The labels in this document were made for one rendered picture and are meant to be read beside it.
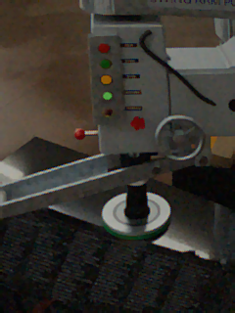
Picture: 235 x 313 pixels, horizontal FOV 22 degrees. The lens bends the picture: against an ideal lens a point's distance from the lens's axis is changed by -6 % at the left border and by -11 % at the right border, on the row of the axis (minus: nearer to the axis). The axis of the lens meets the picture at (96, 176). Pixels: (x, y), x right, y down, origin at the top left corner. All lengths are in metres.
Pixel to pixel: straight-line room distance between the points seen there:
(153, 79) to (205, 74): 0.16
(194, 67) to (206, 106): 0.12
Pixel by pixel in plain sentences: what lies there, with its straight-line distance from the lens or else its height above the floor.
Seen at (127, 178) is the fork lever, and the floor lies 1.04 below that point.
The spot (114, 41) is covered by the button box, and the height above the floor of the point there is 1.52.
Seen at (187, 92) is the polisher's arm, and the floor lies 1.34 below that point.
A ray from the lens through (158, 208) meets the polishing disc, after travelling 2.04.
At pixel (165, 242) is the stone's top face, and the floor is 0.85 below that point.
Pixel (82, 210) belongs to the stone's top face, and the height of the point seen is 0.85.
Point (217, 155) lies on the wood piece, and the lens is 2.41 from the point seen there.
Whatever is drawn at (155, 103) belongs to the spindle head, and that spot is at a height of 1.31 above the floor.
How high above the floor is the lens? 2.09
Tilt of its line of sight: 33 degrees down
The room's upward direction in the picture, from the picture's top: 4 degrees counter-clockwise
